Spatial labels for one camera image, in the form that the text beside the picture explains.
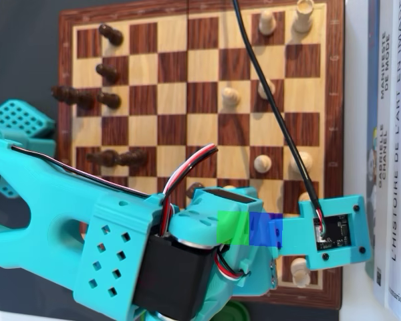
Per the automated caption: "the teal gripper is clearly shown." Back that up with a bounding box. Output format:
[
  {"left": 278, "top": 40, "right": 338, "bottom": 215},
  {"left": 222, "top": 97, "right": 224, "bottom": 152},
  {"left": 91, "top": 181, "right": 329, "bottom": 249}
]
[{"left": 168, "top": 186, "right": 278, "bottom": 297}]

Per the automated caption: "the tall dark chess piece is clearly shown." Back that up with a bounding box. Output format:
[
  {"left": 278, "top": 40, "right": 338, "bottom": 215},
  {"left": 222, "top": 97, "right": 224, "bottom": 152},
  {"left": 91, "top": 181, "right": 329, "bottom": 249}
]
[{"left": 50, "top": 84, "right": 96, "bottom": 111}]

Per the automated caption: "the dark pawn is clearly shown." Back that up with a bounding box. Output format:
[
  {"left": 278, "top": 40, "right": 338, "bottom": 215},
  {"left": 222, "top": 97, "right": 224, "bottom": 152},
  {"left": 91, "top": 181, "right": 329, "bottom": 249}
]
[
  {"left": 98, "top": 23, "right": 124, "bottom": 46},
  {"left": 186, "top": 181, "right": 205, "bottom": 199},
  {"left": 96, "top": 92, "right": 122, "bottom": 110},
  {"left": 95, "top": 63, "right": 120, "bottom": 84}
]

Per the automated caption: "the light pawn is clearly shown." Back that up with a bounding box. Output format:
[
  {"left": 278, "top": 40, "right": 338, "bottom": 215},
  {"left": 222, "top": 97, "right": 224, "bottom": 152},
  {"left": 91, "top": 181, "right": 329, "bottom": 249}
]
[
  {"left": 253, "top": 154, "right": 273, "bottom": 174},
  {"left": 257, "top": 79, "right": 277, "bottom": 100},
  {"left": 258, "top": 9, "right": 277, "bottom": 35},
  {"left": 221, "top": 87, "right": 241, "bottom": 108}
]

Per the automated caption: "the light rook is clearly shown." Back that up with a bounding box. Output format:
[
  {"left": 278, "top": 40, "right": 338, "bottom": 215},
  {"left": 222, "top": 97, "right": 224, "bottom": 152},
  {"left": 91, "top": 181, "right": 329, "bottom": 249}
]
[
  {"left": 293, "top": 0, "right": 315, "bottom": 33},
  {"left": 290, "top": 257, "right": 310, "bottom": 289}
]

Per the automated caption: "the green plastic tray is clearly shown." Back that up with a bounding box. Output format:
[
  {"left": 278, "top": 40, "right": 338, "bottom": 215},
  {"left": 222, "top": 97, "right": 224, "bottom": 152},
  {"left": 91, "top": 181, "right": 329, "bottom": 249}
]
[{"left": 226, "top": 298, "right": 252, "bottom": 321}]

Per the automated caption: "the wooden folding chessboard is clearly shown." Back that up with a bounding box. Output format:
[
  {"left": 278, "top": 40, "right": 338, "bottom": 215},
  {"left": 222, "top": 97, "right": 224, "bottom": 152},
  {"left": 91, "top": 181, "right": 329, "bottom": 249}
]
[{"left": 57, "top": 0, "right": 344, "bottom": 310}]

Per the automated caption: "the dark queen piece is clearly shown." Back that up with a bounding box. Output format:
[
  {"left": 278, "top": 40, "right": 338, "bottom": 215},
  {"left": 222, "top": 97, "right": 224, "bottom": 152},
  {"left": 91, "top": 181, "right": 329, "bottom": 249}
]
[{"left": 86, "top": 148, "right": 120, "bottom": 169}]

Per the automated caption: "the Gabrielle Chanel book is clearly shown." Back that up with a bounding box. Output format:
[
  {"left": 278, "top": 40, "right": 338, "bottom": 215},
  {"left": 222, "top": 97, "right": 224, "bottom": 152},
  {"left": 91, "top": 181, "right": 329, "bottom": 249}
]
[{"left": 364, "top": 0, "right": 394, "bottom": 298}]

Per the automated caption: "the looped red white black wire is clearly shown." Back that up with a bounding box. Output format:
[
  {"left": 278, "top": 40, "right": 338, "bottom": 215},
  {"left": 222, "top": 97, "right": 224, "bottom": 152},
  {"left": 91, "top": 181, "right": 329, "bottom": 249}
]
[{"left": 161, "top": 143, "right": 219, "bottom": 237}]

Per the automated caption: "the short red white black wire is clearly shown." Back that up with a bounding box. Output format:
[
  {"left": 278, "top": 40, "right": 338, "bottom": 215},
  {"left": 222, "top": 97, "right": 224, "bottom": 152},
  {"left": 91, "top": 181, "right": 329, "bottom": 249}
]
[{"left": 214, "top": 249, "right": 252, "bottom": 280}]

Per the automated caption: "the black camera cable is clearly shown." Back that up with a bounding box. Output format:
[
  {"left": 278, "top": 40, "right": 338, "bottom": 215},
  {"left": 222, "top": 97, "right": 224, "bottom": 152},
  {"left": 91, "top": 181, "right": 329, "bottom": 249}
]
[{"left": 231, "top": 0, "right": 325, "bottom": 235}]

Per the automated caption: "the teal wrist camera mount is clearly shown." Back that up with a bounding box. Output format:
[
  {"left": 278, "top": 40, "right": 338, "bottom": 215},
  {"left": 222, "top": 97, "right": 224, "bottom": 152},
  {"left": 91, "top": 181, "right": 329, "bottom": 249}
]
[{"left": 269, "top": 194, "right": 372, "bottom": 270}]

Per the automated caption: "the long red black arm wire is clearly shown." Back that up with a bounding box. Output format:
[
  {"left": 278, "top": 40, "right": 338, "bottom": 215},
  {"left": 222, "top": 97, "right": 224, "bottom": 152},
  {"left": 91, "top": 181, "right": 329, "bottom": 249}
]
[{"left": 11, "top": 144, "right": 162, "bottom": 199}]

